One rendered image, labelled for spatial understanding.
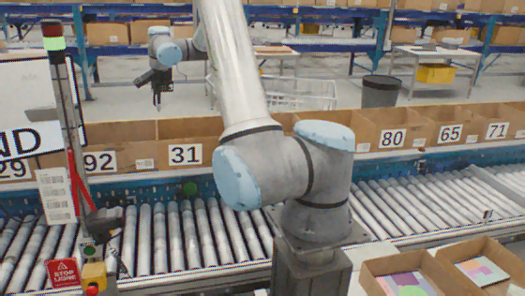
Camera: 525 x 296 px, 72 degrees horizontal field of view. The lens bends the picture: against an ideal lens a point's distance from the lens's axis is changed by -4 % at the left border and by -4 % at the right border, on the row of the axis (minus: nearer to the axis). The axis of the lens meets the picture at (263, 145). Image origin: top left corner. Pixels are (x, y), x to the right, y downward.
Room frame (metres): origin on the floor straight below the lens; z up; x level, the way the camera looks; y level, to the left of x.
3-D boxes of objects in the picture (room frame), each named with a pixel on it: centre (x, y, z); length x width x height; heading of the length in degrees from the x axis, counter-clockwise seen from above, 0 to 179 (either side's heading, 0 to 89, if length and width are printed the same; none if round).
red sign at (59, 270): (0.92, 0.62, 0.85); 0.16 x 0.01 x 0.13; 106
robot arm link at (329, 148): (0.83, -0.14, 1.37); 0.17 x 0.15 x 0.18; 119
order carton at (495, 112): (2.32, -1.53, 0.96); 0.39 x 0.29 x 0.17; 105
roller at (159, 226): (1.29, 0.43, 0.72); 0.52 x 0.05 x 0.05; 16
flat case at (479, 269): (1.09, -0.86, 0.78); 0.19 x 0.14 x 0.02; 110
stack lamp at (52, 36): (0.97, 0.56, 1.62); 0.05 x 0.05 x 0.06
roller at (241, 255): (1.38, 0.12, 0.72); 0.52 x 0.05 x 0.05; 16
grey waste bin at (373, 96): (4.71, -1.50, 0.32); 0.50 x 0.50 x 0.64
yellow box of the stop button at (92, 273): (0.92, 0.51, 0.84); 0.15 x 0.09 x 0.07; 106
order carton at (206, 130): (1.78, 0.36, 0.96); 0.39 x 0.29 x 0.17; 106
